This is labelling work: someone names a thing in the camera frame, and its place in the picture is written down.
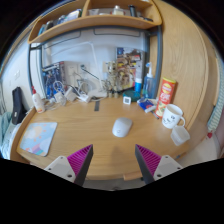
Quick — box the wooden wall shelf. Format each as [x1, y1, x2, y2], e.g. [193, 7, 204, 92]
[28, 0, 162, 44]

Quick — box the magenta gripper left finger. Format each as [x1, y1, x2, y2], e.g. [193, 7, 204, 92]
[45, 144, 93, 186]

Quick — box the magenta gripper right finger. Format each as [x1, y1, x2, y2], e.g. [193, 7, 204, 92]
[135, 144, 182, 184]

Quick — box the blue box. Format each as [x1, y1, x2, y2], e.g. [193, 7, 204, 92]
[42, 61, 66, 99]

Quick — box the pastel patterned mouse pad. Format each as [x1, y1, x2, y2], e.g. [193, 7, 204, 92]
[20, 122, 57, 157]

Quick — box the white mug with face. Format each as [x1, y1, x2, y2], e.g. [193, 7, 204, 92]
[162, 104, 185, 129]

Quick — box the white blue tube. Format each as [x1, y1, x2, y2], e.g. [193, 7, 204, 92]
[135, 66, 142, 93]

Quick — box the black bag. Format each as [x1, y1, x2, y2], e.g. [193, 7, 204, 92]
[12, 87, 27, 125]

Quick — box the blue snack packet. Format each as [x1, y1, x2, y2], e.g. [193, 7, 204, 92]
[137, 98, 156, 113]

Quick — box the white desk lamp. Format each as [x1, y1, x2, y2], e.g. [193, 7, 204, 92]
[44, 41, 107, 98]

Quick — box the blue spray bottle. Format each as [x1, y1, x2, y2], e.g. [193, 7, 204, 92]
[143, 62, 155, 99]

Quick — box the white computer mouse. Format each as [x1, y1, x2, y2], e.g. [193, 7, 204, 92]
[112, 117, 133, 138]

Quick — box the clear plastic cup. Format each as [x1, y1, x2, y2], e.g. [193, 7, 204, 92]
[171, 126, 190, 146]

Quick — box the colourful poster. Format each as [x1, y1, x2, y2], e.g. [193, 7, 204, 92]
[116, 47, 143, 90]

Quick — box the white power strip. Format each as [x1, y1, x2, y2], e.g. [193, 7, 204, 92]
[65, 87, 90, 103]

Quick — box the red chips can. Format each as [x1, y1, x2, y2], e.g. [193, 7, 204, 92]
[155, 78, 176, 118]

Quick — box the small white desk clock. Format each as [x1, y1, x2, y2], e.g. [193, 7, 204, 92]
[123, 96, 131, 105]

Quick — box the white bottle red cap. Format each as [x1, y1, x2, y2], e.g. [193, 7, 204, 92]
[32, 88, 45, 113]

